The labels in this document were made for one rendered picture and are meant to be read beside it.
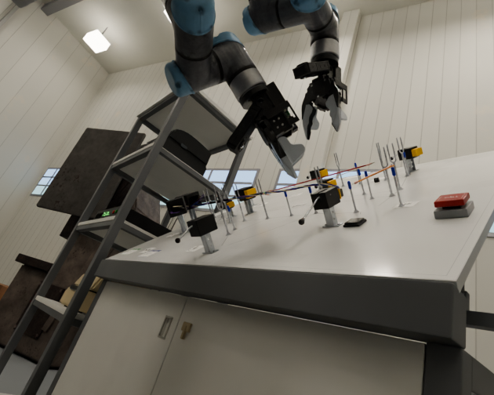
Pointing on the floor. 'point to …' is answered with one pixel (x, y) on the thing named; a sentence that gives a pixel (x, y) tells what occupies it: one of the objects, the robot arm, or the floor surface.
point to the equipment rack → (170, 181)
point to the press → (84, 194)
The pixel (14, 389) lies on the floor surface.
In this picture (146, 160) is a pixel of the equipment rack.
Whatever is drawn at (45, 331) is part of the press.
